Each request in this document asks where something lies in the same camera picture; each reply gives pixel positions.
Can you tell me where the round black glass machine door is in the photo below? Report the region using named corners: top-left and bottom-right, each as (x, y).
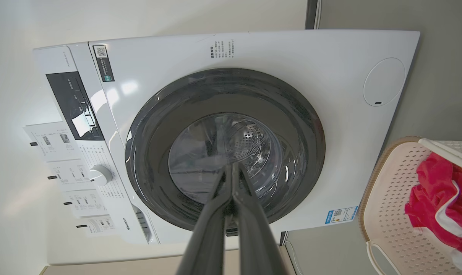
top-left (125, 68), bottom-right (326, 232)

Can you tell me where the black machine display panel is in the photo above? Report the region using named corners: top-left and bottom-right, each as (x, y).
top-left (46, 71), bottom-right (104, 141)

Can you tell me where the blue energy label sticker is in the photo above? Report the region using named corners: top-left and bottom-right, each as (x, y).
top-left (324, 206), bottom-right (358, 225)

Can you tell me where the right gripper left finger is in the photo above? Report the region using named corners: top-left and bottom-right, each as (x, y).
top-left (176, 164), bottom-right (233, 275)

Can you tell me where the white floor cable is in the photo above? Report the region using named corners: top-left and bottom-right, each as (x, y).
top-left (314, 0), bottom-right (323, 30)
top-left (284, 241), bottom-right (305, 275)

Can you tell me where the perforated steel drum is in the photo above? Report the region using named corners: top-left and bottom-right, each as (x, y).
top-left (168, 113), bottom-right (285, 196)

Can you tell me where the black QR code sticker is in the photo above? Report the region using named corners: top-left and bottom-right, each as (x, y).
top-left (93, 45), bottom-right (115, 82)

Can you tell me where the cream perforated laundry basket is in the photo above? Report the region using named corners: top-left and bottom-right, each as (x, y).
top-left (359, 136), bottom-right (462, 275)

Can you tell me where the white round control knob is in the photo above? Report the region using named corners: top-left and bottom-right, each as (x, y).
top-left (89, 165), bottom-right (113, 186)

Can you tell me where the round white filter cover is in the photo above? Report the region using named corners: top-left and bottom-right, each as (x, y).
top-left (363, 58), bottom-right (406, 107)

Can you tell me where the large instruction paper sheet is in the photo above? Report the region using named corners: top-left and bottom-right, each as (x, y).
top-left (24, 122), bottom-right (81, 162)

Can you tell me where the red and white garment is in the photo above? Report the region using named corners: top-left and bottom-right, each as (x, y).
top-left (405, 152), bottom-right (462, 273)

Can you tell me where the small instruction paper sheet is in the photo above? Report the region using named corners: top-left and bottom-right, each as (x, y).
top-left (76, 215), bottom-right (115, 238)

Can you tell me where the white front-load washing machine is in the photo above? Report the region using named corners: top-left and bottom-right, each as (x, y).
top-left (33, 30), bottom-right (421, 245)

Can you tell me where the machine detergent drawer handle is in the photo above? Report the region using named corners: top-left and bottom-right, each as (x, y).
top-left (131, 204), bottom-right (154, 243)

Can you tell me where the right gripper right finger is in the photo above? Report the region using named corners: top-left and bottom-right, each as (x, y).
top-left (232, 162), bottom-right (289, 275)

